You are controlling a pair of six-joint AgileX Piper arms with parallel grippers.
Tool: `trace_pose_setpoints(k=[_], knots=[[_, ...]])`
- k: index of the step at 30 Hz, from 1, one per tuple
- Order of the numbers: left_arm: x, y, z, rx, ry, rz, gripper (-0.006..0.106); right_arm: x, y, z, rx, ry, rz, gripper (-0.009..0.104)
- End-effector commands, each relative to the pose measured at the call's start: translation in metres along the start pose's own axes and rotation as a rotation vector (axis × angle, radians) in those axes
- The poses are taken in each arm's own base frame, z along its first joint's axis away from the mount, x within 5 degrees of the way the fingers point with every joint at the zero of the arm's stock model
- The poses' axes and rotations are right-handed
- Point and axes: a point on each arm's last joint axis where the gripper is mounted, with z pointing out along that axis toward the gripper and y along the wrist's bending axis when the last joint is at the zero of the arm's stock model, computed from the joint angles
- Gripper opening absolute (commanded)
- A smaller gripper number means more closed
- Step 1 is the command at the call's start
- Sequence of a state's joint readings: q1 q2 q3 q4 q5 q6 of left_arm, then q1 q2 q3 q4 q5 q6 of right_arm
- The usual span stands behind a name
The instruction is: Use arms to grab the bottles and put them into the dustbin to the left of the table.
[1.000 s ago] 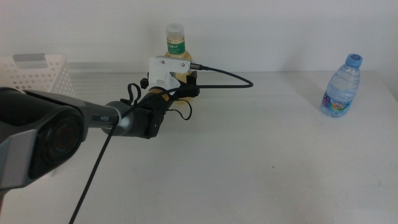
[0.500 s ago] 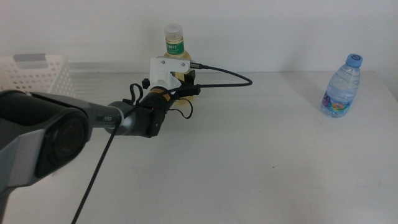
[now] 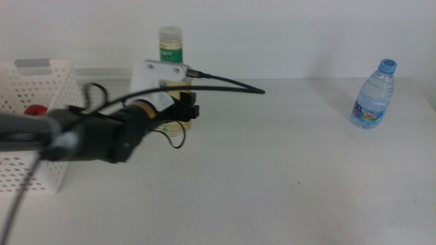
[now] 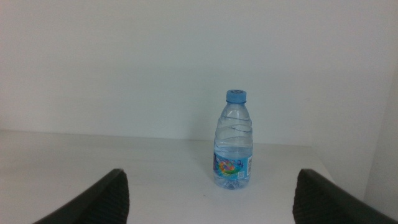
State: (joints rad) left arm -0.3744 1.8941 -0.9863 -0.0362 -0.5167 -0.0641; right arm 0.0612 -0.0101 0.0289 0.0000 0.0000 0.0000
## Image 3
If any yellow tea bottle green label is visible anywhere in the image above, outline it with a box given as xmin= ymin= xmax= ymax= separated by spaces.
xmin=158 ymin=26 xmax=193 ymax=137

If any red soda can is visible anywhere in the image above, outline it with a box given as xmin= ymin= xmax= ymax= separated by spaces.
xmin=23 ymin=104 xmax=48 ymax=117

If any clear water bottle blue cap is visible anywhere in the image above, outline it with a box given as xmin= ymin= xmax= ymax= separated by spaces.
xmin=350 ymin=58 xmax=398 ymax=129

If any white perforated plastic basket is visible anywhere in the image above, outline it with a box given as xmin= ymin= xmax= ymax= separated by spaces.
xmin=0 ymin=59 xmax=86 ymax=195

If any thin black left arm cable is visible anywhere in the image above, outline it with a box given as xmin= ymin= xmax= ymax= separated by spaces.
xmin=81 ymin=82 xmax=187 ymax=150

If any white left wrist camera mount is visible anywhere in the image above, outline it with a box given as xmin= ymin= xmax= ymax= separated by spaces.
xmin=129 ymin=59 xmax=190 ymax=110

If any thick braided black cable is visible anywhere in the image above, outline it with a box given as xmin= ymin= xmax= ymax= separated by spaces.
xmin=0 ymin=69 xmax=266 ymax=245

